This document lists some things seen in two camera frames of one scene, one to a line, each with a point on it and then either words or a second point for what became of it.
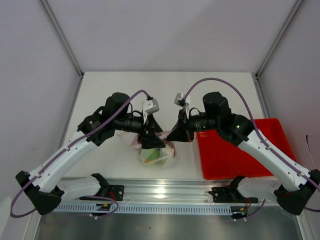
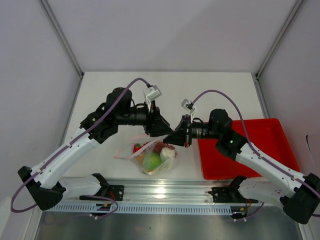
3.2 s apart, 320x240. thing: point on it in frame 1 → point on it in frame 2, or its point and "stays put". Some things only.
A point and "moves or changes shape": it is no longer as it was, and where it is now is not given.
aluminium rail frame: x=184 y=190 stays put
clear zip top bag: x=159 y=157 moves or changes shape
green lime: x=148 y=154 → x=152 y=161
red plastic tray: x=221 y=160 stays put
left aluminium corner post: x=61 y=35 stays put
